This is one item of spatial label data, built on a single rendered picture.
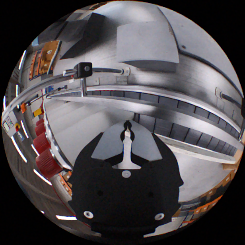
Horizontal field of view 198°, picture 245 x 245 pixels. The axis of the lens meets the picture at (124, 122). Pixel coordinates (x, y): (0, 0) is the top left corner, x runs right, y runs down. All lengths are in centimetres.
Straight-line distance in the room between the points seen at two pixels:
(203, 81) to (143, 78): 16
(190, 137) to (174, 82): 13
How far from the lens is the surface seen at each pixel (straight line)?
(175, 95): 16
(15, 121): 60
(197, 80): 22
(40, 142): 15
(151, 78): 21
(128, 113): 16
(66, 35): 40
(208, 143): 22
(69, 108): 21
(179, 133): 18
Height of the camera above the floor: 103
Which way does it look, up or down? 47 degrees down
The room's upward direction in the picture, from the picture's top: 128 degrees counter-clockwise
